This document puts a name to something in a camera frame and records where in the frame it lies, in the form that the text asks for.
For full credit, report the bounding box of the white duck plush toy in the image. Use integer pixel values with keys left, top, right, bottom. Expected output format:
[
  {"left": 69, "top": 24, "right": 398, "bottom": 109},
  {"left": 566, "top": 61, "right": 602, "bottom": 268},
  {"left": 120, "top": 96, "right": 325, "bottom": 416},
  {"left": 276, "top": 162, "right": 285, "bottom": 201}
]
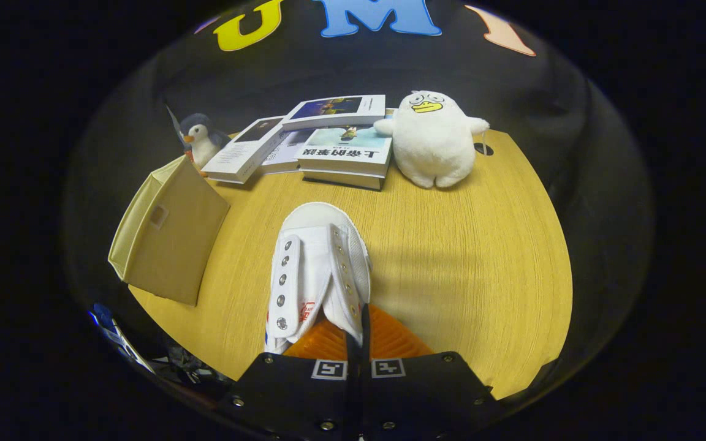
[{"left": 373, "top": 90, "right": 490, "bottom": 189}]

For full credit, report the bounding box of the navy penguin plush toy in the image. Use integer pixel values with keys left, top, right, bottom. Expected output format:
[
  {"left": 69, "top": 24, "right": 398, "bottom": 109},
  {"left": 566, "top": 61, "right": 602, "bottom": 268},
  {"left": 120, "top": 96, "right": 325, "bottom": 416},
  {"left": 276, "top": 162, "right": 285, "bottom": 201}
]
[{"left": 178, "top": 113, "right": 231, "bottom": 178}]

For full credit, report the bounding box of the white canvas shoe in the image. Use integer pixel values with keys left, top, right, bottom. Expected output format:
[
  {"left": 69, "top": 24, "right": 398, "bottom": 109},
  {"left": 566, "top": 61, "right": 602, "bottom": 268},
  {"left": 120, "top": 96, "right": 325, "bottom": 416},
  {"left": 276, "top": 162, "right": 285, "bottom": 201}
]
[{"left": 264, "top": 202, "right": 372, "bottom": 356}]

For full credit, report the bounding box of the beige fabric storage box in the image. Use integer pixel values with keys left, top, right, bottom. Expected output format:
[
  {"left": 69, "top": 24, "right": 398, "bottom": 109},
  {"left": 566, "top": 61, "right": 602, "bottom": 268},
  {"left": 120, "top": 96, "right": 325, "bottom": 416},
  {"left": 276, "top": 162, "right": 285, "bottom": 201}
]
[{"left": 108, "top": 156, "right": 231, "bottom": 307}]

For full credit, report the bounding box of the white book with portrait cover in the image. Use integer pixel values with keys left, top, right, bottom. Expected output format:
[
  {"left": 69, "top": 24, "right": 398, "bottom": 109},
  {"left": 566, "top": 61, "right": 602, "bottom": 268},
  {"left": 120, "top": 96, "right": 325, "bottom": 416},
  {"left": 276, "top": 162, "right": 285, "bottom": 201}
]
[{"left": 202, "top": 115, "right": 289, "bottom": 184}]

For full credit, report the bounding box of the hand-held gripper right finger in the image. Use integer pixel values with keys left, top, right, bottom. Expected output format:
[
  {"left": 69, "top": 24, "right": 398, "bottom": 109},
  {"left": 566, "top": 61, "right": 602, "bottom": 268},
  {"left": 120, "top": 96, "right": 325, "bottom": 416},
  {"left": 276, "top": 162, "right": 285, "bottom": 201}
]
[{"left": 359, "top": 303, "right": 507, "bottom": 441}]

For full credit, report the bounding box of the thick book with teal cover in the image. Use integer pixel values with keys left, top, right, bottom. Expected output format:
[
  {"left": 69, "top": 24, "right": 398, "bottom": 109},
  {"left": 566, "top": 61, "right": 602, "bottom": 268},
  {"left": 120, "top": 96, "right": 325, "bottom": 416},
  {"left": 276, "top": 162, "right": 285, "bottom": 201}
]
[{"left": 297, "top": 110, "right": 393, "bottom": 192}]

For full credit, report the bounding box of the plain white book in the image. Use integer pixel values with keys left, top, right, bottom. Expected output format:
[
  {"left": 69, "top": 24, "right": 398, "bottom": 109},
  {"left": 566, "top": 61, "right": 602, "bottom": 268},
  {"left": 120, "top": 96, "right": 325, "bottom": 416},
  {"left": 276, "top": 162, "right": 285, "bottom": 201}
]
[{"left": 261, "top": 126, "right": 317, "bottom": 175}]

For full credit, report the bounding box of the book with blue photo cover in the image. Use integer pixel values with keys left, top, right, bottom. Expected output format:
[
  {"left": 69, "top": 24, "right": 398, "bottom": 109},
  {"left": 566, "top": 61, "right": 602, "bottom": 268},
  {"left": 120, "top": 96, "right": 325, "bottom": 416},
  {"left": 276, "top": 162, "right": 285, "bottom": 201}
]
[{"left": 281, "top": 94, "right": 387, "bottom": 132}]

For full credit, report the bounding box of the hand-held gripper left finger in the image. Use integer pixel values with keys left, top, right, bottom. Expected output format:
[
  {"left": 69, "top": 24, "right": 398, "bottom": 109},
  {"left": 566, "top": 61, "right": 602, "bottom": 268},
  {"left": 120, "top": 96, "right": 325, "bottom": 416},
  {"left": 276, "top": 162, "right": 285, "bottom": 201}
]
[{"left": 215, "top": 315, "right": 360, "bottom": 441}]

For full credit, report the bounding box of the black plastic bag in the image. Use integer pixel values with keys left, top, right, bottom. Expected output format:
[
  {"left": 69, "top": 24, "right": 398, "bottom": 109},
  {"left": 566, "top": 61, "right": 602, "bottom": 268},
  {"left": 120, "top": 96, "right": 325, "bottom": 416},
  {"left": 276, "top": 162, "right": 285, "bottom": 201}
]
[{"left": 154, "top": 343, "right": 234, "bottom": 386}]

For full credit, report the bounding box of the computer monitor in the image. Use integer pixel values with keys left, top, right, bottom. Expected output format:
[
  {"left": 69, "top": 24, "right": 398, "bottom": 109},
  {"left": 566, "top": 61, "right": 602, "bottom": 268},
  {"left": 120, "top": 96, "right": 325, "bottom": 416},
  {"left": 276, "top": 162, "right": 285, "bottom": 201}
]
[{"left": 88, "top": 303, "right": 158, "bottom": 374}]

